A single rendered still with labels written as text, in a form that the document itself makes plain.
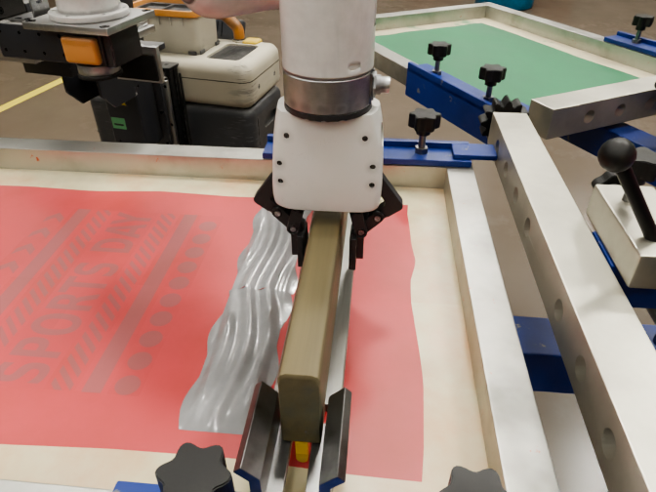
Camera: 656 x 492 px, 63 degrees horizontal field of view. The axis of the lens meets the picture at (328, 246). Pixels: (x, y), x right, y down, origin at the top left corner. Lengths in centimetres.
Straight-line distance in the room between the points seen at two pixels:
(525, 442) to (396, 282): 24
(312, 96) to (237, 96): 109
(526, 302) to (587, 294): 164
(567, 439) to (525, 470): 133
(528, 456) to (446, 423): 8
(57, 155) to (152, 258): 30
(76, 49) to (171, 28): 64
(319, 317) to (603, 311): 24
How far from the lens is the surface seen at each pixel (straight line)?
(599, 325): 48
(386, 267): 63
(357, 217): 51
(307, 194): 49
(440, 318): 57
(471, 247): 62
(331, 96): 43
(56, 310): 64
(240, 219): 72
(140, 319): 59
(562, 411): 182
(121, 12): 100
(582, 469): 172
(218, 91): 154
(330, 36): 42
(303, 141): 46
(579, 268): 54
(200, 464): 34
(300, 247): 53
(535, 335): 64
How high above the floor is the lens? 134
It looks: 36 degrees down
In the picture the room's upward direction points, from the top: straight up
